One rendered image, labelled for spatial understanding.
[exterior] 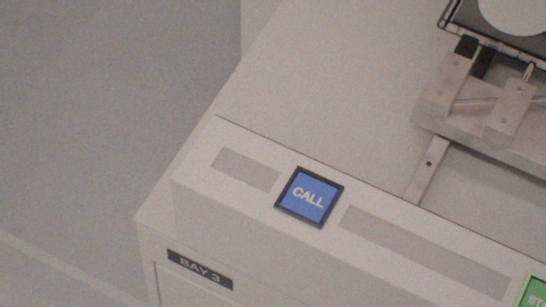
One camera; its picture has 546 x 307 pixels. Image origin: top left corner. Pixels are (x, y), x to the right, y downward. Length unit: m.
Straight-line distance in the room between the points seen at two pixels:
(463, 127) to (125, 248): 1.05
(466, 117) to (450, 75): 0.05
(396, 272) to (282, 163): 0.17
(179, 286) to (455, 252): 0.40
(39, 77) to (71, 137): 0.18
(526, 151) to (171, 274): 0.45
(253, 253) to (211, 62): 1.29
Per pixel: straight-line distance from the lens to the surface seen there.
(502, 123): 1.25
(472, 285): 1.09
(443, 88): 1.27
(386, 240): 1.09
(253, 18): 1.93
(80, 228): 2.21
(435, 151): 1.29
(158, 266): 1.33
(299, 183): 1.11
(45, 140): 2.33
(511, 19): 1.36
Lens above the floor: 1.91
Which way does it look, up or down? 58 degrees down
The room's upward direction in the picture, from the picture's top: 2 degrees clockwise
